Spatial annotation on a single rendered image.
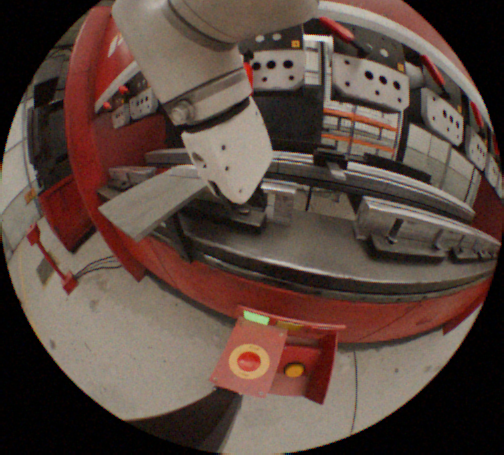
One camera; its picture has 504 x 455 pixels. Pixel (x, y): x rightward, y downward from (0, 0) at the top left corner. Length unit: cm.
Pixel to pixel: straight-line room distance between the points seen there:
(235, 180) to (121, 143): 109
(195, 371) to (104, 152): 146
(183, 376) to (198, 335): 33
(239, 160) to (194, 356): 114
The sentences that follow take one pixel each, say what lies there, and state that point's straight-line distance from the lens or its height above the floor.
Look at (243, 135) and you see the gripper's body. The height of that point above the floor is 110.
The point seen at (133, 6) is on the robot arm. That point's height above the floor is 122.
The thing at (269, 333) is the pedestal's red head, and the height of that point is 78.
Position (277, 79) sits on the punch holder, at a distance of 30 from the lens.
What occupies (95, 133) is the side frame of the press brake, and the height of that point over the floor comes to 121.
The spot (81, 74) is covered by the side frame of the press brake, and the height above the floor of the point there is 164.
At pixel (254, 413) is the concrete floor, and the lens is 118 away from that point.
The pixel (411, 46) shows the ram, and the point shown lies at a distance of 43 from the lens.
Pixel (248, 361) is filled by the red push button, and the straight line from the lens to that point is 30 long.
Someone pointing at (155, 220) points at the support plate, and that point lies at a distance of 22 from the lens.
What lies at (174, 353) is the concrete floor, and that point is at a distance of 121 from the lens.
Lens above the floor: 111
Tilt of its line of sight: 31 degrees down
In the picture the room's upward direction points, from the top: straight up
